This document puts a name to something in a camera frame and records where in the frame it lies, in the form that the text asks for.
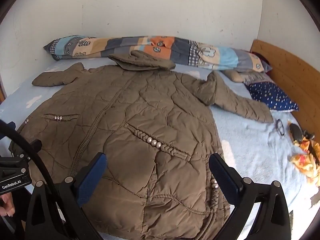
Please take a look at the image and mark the light blue bed sheet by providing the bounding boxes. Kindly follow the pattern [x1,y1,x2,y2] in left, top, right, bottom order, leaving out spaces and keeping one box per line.
[0,60,320,240]

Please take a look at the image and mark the navy star pillow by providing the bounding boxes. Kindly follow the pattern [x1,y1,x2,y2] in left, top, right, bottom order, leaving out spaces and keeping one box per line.
[245,81,299,112]

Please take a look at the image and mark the patchwork printed blanket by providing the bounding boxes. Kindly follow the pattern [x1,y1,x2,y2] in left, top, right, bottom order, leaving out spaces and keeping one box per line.
[43,35,273,72]

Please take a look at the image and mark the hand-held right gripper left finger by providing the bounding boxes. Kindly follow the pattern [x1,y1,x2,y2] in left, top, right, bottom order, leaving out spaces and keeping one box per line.
[25,152,108,240]

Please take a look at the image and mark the person's left hand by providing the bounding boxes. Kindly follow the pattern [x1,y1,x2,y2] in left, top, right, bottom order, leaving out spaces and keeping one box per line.
[0,194,16,217]

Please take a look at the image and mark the dark red cloth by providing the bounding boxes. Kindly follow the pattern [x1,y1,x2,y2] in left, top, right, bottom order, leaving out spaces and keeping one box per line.
[251,51,270,66]

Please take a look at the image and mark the dark glasses case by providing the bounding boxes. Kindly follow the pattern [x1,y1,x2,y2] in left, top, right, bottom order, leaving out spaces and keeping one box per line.
[289,123,303,142]

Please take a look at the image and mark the black cable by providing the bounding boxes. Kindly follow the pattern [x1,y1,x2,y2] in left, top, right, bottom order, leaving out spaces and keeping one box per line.
[0,120,62,200]

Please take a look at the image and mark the brown quilted jacket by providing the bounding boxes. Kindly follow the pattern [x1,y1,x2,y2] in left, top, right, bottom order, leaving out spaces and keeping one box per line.
[9,50,274,240]

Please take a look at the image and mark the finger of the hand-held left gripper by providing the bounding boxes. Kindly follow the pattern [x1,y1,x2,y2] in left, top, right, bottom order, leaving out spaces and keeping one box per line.
[9,139,42,160]

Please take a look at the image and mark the yellow floral cloth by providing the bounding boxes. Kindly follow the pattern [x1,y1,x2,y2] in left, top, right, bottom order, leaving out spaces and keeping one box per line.
[287,121,320,179]

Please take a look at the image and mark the wooden headboard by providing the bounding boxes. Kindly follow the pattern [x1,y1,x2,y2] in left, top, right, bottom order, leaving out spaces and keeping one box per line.
[250,39,320,133]

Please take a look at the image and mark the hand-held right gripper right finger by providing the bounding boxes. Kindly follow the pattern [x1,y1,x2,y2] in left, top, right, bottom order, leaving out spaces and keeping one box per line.
[209,152,292,240]

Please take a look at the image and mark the black eyeglasses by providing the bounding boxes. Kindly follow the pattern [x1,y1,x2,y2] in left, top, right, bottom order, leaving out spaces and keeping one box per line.
[276,119,285,137]

